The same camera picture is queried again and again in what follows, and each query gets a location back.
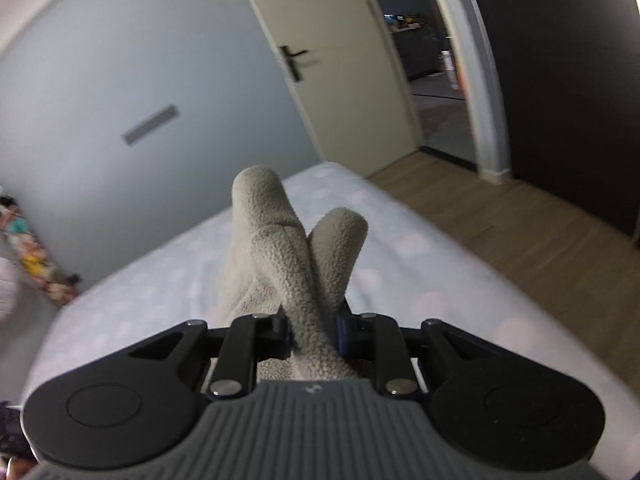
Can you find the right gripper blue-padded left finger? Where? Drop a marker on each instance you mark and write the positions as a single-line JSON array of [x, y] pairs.
[[239, 348]]

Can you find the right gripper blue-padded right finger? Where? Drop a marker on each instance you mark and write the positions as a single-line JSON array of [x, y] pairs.
[[373, 345]]

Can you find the beige fleece hoodie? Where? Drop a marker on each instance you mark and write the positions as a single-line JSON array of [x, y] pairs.
[[274, 263]]

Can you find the polka dot bed sheet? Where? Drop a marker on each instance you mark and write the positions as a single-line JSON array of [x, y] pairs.
[[407, 269]]

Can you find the clear tube of plush toys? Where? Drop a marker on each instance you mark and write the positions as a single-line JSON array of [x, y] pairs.
[[35, 260]]

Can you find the cream bedroom door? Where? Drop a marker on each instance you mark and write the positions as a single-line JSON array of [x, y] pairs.
[[353, 99]]

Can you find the pink rolled duvet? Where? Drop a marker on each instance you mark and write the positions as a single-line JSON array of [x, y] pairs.
[[9, 287]]

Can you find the black wardrobe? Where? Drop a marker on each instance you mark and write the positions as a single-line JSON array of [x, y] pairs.
[[569, 77]]

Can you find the grey wall switch panel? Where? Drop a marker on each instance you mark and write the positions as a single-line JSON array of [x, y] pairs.
[[150, 124]]

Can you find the black door handle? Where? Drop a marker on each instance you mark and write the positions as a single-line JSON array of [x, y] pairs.
[[290, 60]]

